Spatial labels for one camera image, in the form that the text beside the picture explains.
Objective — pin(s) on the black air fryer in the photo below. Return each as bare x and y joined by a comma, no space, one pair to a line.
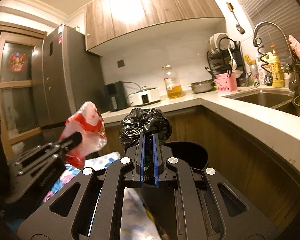
116,96

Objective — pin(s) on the stainless steel sink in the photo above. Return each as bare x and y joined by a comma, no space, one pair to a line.
281,100

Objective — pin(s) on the yellow detergent bottle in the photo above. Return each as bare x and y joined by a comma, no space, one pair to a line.
272,68

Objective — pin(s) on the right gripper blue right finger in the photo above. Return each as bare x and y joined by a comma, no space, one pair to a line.
156,159

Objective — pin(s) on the red white snack wrapper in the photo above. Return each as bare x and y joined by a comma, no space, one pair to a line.
88,122

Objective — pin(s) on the black dish rack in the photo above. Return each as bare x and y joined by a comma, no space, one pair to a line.
219,58

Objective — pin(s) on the black round trash bin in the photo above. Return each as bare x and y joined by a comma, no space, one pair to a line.
192,153

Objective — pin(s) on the hanging slotted spatula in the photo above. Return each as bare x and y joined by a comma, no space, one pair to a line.
240,29

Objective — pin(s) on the stainless steel bowl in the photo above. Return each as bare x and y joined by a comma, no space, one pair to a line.
202,86

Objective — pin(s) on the window blinds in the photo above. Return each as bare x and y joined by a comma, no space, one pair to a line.
285,13

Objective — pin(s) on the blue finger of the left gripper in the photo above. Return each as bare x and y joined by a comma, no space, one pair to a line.
52,126
70,142

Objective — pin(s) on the black plastic trash bag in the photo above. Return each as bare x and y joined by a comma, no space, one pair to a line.
144,121

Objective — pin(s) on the cooking oil bottle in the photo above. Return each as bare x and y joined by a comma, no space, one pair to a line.
172,83

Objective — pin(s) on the white ladle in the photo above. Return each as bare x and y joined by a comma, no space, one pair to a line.
232,60

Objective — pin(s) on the wooden upper cabinet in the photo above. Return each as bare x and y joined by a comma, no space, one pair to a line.
106,20

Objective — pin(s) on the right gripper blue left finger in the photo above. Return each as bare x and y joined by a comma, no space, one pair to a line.
142,157

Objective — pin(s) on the wooden glass door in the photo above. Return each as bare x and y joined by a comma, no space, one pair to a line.
19,122

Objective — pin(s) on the white rice cooker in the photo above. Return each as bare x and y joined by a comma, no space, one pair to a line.
146,96

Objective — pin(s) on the wooden lower cabinets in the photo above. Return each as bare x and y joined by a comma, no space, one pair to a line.
257,171

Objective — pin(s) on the beer can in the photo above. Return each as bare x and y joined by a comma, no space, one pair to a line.
254,74

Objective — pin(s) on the pink utensil basket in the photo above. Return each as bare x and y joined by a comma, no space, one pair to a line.
226,83

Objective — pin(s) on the wall power socket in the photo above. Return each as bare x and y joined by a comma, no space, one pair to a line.
120,63

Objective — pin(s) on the dark grey refrigerator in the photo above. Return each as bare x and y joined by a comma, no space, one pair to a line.
65,76

